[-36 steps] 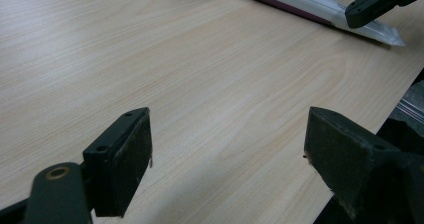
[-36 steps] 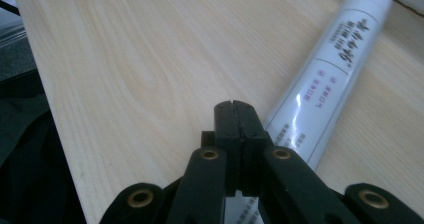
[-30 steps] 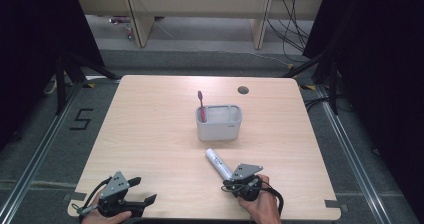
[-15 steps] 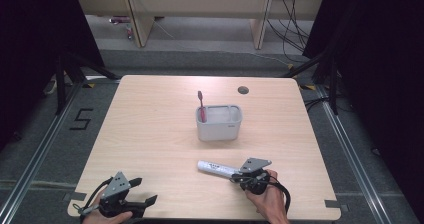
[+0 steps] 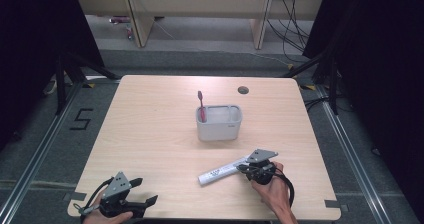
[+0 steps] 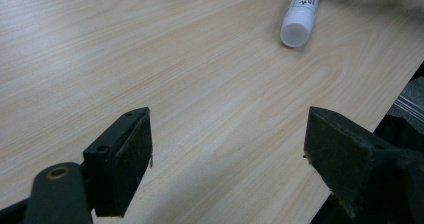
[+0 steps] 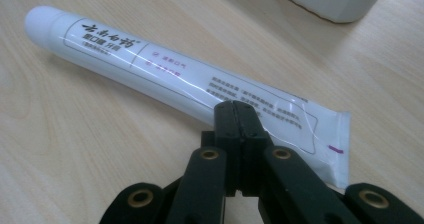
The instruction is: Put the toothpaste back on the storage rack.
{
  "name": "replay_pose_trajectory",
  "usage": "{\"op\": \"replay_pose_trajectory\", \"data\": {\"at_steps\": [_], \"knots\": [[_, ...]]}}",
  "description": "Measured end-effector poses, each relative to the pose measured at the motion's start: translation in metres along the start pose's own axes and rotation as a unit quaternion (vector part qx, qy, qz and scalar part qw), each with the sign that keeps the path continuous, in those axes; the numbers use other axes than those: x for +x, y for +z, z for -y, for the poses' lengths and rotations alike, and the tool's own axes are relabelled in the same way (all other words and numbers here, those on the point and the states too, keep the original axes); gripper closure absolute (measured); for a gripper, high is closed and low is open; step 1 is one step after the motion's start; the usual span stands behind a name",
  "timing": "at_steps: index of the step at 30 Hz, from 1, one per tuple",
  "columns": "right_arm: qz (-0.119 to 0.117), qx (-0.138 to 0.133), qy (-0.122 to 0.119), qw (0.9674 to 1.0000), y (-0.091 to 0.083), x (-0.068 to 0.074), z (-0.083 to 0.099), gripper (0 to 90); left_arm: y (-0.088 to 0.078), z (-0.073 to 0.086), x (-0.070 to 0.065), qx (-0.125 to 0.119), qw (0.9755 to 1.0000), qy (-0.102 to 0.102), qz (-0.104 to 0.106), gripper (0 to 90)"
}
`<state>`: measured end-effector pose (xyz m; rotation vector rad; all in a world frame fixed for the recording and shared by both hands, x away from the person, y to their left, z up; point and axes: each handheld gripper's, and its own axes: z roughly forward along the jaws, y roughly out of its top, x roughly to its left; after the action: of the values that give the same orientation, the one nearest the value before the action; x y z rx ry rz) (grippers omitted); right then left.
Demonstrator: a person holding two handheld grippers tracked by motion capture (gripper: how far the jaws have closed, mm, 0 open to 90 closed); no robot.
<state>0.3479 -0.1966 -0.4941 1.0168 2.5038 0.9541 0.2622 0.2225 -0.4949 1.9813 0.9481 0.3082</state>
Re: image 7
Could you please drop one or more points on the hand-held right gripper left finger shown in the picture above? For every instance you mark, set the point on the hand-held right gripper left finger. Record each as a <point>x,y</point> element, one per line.
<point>228,124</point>

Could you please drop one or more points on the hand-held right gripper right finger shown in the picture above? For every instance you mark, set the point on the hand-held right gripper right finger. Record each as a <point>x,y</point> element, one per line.
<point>251,134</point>

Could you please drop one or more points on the white container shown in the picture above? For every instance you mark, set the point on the white container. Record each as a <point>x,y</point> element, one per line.
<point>333,0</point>

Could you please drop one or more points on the white toothpaste tube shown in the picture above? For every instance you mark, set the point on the white toothpaste tube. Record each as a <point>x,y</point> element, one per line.
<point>133,60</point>

